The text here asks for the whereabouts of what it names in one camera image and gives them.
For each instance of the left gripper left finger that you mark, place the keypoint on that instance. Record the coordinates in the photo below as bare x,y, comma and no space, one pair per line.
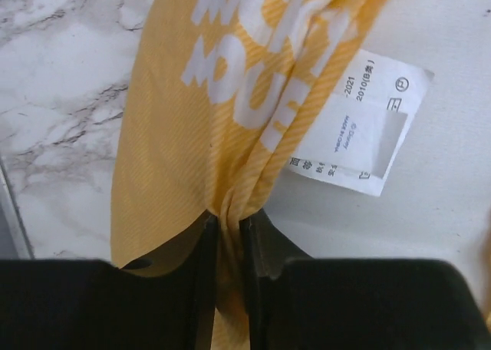
162,300

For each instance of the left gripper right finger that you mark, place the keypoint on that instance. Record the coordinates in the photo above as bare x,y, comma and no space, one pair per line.
295,301

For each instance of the blue and yellow Mickey pillowcase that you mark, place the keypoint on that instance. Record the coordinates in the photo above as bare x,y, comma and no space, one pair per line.
221,93

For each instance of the white care label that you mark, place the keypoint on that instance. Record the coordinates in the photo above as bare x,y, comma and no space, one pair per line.
355,138

